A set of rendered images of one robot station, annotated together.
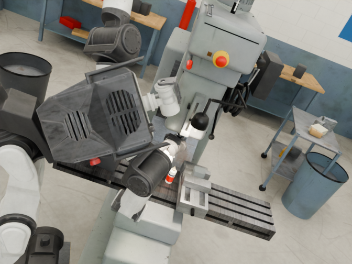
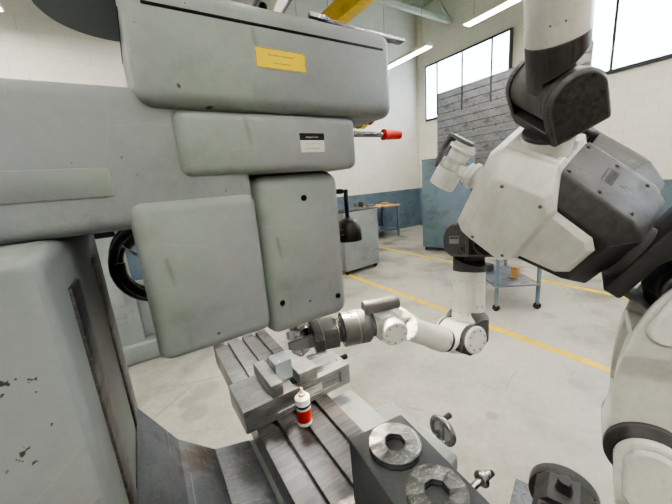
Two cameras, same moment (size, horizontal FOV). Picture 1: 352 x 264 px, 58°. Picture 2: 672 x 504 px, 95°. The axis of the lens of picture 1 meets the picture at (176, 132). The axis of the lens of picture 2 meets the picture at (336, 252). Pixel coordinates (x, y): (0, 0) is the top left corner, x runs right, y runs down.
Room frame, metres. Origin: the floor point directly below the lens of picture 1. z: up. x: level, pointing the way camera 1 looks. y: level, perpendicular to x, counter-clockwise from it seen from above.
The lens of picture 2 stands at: (1.59, 0.65, 1.61)
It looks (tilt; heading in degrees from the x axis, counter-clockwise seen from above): 13 degrees down; 244
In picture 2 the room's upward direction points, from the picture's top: 5 degrees counter-clockwise
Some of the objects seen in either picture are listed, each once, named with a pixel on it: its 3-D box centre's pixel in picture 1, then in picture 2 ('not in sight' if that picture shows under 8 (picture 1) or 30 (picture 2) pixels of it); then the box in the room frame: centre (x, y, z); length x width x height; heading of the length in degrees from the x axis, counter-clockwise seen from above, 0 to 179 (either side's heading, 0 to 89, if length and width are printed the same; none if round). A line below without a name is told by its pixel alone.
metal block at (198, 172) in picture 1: (198, 174); (280, 366); (1.40, -0.20, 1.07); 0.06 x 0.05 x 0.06; 97
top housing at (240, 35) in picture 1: (224, 30); (263, 84); (1.40, -0.03, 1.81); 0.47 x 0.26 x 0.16; 6
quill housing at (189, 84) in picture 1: (195, 100); (286, 246); (1.39, -0.03, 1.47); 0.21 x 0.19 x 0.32; 96
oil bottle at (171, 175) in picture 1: (171, 174); (303, 405); (1.38, -0.07, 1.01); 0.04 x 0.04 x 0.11
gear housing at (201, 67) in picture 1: (212, 57); (258, 151); (1.42, -0.02, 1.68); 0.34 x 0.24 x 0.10; 6
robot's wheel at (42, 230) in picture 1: (44, 241); not in sight; (1.07, 0.43, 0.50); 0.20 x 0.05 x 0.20; 115
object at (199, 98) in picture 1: (191, 115); not in sight; (1.27, -0.04, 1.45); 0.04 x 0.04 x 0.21; 6
